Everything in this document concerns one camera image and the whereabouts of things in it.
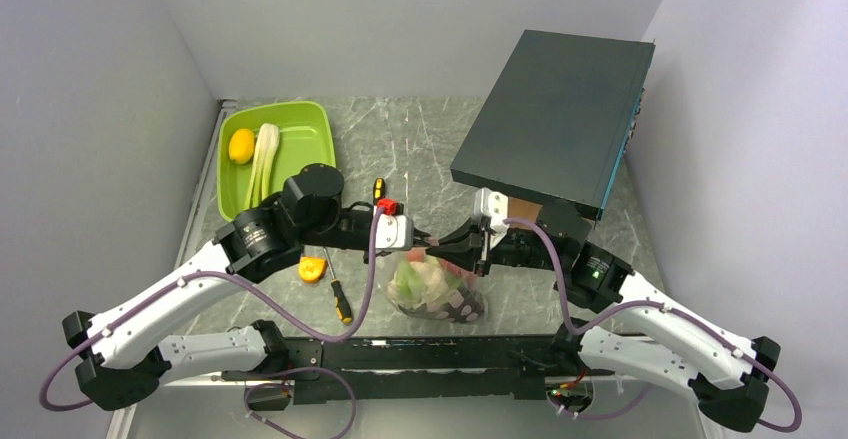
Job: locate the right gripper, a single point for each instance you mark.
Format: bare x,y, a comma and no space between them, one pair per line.
468,247

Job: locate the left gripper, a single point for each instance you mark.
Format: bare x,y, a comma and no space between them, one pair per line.
366,257

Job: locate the white cauliflower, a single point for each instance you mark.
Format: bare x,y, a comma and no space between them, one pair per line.
437,279

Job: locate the clear zip top bag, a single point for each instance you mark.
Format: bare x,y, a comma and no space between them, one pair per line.
462,306

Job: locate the green cabbage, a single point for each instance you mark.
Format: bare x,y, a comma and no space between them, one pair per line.
408,284

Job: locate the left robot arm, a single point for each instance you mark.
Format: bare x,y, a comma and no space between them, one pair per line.
125,353

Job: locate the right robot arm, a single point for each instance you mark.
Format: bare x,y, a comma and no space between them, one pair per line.
616,320

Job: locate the black yellow screwdriver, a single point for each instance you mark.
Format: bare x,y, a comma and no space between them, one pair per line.
342,305
378,190

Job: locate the orange tape measure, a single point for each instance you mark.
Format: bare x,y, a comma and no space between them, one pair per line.
311,270

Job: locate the wooden block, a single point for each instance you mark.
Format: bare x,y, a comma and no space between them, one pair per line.
518,208

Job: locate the green plastic tray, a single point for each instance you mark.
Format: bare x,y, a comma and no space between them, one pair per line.
305,138

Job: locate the celery stalk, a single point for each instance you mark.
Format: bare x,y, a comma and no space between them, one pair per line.
267,145

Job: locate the yellow lemon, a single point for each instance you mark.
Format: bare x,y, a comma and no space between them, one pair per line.
241,146

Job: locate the dark grey box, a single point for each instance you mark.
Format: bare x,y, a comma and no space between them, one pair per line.
557,121

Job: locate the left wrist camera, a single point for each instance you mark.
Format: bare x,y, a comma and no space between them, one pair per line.
394,229

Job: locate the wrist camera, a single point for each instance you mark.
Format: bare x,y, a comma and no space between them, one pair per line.
489,210
394,229

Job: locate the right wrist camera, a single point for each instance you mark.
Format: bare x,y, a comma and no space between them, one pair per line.
489,210

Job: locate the aluminium frame rail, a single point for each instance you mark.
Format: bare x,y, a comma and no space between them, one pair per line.
204,189

